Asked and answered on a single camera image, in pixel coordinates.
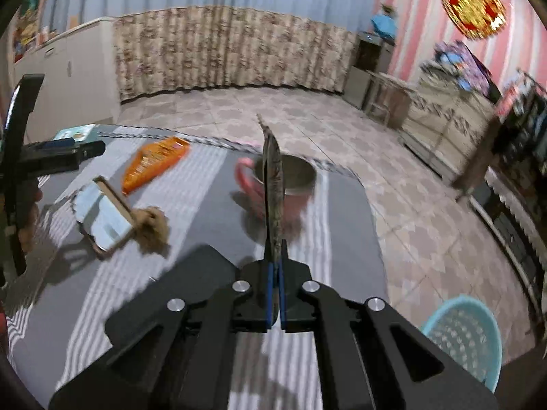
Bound orange snack bag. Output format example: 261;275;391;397
121;136;190;195

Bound camouflage wrapper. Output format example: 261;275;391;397
257;114;285;263

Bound teal tissue box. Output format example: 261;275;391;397
54;124;95;142

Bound white low cabinet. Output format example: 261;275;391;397
12;18;121;142

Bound small framed mirror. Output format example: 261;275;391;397
70;176;136;259

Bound black flat case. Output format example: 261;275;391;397
105;244;239;345

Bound turquoise plastic laundry basket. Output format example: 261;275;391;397
422;295;503;393

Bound crumpled brown paper ball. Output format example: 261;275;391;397
132;206;170;254

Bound blue floral curtain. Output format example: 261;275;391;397
40;0;375;100

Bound pink metal cup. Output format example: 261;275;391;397
235;154;317;223

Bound low TV bench lace cover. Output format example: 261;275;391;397
469;167;546;338

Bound cloth covered cabinet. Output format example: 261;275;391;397
401;68;494;184

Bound small wooden side table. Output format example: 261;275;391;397
364;71;416;131

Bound clothes rack with garments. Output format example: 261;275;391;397
452;67;547;206

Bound grey water dispenser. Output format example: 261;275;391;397
342;31;395;108

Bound pile of colourful clothes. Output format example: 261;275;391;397
420;40;502;104

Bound blue bag on dispenser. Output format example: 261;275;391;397
371;4;398;41

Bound red gold wall ornament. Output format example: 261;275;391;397
441;0;506;40

